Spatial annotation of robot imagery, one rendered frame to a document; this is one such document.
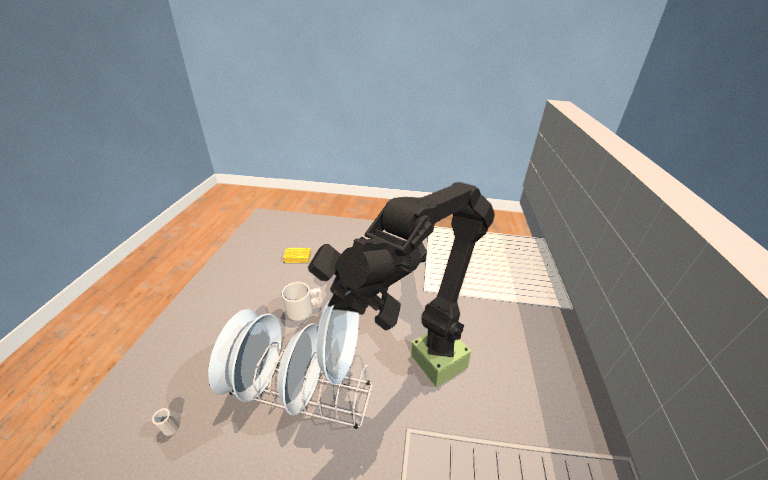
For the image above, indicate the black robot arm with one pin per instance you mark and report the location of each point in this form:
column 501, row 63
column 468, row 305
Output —
column 386, row 258

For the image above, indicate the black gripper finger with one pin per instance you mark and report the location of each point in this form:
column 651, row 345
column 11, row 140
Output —
column 349, row 304
column 337, row 296

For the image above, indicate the grey tiled splashback panel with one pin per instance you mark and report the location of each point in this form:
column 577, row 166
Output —
column 671, row 295

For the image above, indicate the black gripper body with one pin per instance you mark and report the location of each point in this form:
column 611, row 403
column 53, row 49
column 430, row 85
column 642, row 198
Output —
column 324, row 266

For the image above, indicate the pale grey cylindrical cup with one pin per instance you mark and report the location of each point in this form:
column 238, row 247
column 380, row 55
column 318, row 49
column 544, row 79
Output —
column 168, row 426

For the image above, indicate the yellow sponge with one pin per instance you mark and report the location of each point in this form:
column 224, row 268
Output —
column 297, row 255

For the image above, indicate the white wire dish rack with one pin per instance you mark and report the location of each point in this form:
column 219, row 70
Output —
column 354, row 424

